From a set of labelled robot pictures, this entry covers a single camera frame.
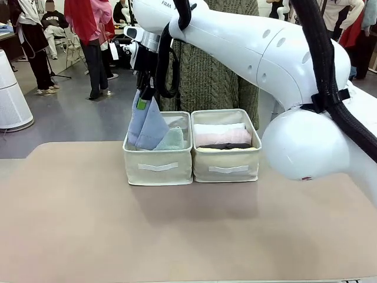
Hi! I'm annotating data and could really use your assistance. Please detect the yellow towel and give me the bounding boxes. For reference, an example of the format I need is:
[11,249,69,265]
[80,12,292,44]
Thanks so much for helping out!
[196,146,257,153]

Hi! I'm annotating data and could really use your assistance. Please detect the small white background robot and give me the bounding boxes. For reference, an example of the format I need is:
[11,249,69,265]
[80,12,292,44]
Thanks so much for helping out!
[276,0,292,22]

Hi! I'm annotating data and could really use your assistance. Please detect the teal towel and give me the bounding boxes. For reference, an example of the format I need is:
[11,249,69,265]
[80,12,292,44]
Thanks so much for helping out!
[153,126,185,152]

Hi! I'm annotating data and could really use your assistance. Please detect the pink towel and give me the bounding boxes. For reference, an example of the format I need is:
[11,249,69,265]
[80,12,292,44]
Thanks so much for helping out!
[194,129,253,147]

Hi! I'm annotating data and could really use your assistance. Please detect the white table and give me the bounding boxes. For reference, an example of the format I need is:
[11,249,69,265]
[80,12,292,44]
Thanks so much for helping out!
[346,78,377,101]

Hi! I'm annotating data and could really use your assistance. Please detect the dark grey towel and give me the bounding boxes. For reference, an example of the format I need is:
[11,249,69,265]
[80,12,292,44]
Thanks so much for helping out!
[197,142,254,150]

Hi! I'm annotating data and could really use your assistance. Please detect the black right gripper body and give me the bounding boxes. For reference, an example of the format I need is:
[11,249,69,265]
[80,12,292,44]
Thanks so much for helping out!
[134,43,159,83]

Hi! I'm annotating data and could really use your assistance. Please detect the white folding chair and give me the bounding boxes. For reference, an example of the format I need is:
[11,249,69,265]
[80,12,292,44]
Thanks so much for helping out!
[65,35,90,75]

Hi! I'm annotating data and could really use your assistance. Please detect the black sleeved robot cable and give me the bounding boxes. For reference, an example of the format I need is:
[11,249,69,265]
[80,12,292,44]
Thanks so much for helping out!
[156,0,377,154]

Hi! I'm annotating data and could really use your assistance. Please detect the cream fabric storage bin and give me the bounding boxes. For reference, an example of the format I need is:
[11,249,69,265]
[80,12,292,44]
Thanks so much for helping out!
[190,108,263,184]
[123,111,194,186]

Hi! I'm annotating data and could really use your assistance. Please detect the seated person in black top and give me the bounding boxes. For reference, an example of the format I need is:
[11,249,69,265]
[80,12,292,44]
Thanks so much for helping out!
[113,0,131,25]

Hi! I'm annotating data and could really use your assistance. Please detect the white cylindrical air purifier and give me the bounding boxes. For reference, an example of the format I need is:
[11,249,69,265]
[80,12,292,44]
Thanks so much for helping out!
[0,48,34,130]

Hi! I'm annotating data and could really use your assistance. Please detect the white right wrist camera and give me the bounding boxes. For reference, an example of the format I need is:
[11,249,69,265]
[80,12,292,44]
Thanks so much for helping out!
[110,41,140,69]

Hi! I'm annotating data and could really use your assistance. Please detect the lavender blue towel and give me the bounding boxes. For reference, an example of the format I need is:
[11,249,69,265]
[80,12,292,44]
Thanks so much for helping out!
[125,87,170,152]

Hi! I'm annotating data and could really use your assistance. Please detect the person in olive knit sweater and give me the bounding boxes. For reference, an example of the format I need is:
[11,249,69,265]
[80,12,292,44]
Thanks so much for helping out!
[168,0,260,131]

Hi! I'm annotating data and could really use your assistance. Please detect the person in red pink top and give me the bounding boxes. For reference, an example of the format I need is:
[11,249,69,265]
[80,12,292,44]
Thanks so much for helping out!
[64,0,117,101]

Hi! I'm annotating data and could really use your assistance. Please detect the person's left forearm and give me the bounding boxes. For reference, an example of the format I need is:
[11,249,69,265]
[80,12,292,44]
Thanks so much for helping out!
[237,77,260,131]

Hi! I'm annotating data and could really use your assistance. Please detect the white towel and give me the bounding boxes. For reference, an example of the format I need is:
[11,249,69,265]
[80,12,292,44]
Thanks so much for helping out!
[194,121,247,137]

